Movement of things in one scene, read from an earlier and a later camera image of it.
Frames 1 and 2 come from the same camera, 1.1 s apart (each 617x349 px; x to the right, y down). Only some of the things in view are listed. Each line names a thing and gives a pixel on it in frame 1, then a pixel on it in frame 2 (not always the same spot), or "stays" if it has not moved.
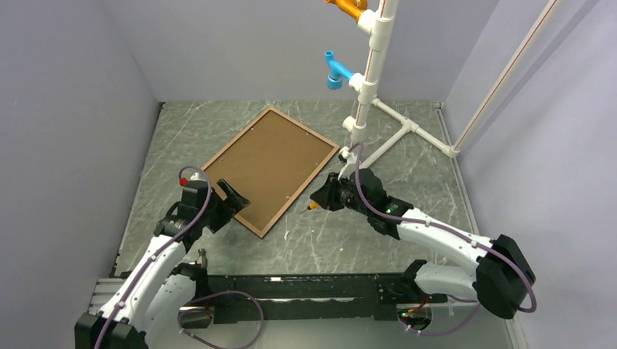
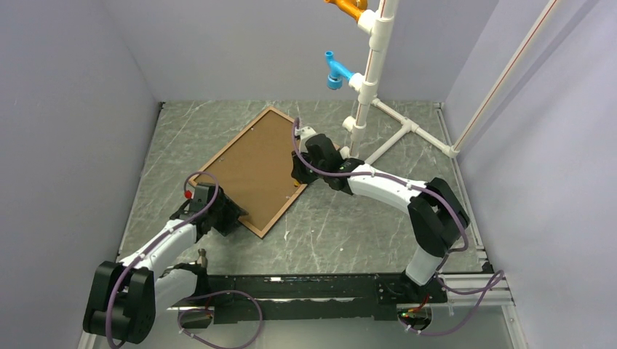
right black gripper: [327, 196] to [299, 174]
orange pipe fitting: [353, 8] stays
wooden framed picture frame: [270, 163] stays
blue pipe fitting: [337, 71] stays
